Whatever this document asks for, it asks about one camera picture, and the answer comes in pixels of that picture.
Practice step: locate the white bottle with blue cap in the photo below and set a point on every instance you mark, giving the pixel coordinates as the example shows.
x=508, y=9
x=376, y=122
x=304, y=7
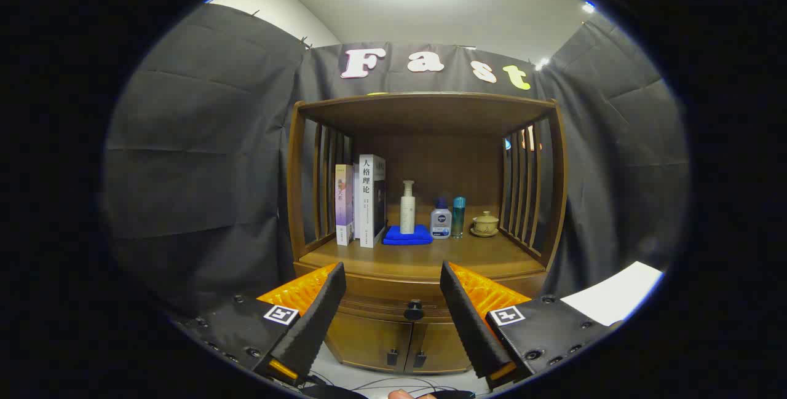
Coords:
x=441, y=224

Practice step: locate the white book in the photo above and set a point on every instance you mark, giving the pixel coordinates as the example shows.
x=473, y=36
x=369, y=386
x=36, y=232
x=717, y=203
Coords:
x=367, y=202

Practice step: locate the white panel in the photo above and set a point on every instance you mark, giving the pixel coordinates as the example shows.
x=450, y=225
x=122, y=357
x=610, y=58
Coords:
x=615, y=294

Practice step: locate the wooden drawer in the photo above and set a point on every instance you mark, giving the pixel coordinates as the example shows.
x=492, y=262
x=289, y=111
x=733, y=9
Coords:
x=393, y=307

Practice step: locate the white pump bottle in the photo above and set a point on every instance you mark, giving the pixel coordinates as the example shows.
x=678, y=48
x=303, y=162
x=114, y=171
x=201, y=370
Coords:
x=407, y=211

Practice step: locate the teal bottle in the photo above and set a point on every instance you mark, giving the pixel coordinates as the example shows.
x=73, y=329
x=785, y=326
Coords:
x=458, y=217

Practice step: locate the purple book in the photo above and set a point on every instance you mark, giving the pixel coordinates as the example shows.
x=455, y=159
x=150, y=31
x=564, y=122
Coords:
x=344, y=202

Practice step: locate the wooden cabinet door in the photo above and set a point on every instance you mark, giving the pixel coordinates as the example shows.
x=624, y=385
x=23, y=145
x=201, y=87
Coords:
x=369, y=340
x=439, y=350

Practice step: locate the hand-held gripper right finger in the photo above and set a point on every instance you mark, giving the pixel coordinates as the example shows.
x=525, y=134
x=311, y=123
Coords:
x=467, y=319

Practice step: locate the ceramic lidded teacup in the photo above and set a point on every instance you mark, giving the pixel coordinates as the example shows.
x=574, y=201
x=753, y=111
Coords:
x=485, y=224

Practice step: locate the blue folded cloth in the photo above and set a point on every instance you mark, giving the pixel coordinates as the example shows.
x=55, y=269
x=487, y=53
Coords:
x=406, y=237

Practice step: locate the brown wooden cabinet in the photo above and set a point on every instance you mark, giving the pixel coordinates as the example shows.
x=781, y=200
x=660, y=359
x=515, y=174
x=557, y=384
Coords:
x=430, y=116

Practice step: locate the wooden countertop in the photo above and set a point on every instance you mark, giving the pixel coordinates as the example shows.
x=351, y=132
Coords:
x=424, y=257

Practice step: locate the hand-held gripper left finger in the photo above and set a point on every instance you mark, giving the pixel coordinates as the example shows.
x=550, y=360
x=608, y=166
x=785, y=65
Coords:
x=320, y=313

